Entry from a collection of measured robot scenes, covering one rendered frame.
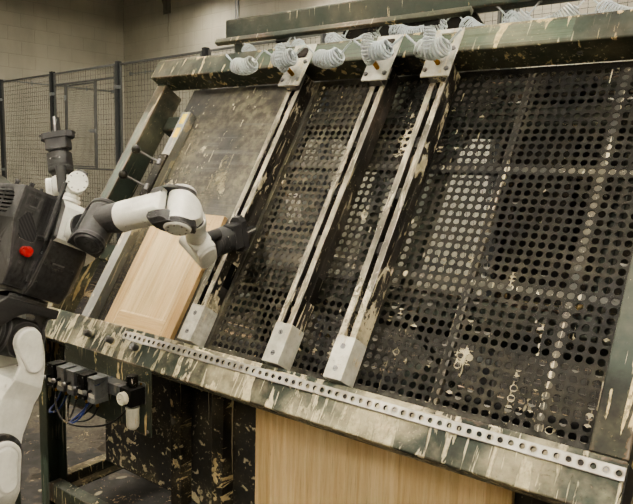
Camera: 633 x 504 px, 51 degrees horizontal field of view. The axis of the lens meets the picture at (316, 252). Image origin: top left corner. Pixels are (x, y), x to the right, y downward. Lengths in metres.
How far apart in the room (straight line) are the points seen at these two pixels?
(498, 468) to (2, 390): 1.42
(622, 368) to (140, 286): 1.68
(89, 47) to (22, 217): 9.87
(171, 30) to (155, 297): 8.83
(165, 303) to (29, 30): 9.27
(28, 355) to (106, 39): 10.13
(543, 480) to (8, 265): 1.51
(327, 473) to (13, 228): 1.20
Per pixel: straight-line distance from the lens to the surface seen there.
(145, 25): 11.70
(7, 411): 2.23
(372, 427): 1.76
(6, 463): 2.22
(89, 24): 11.93
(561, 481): 1.59
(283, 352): 1.96
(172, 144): 2.87
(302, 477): 2.29
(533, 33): 2.17
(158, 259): 2.57
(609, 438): 1.59
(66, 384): 2.50
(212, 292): 2.23
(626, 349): 1.64
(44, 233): 2.12
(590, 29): 2.12
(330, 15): 3.12
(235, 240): 2.19
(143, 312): 2.50
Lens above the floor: 1.50
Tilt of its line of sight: 8 degrees down
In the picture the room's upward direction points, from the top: 1 degrees clockwise
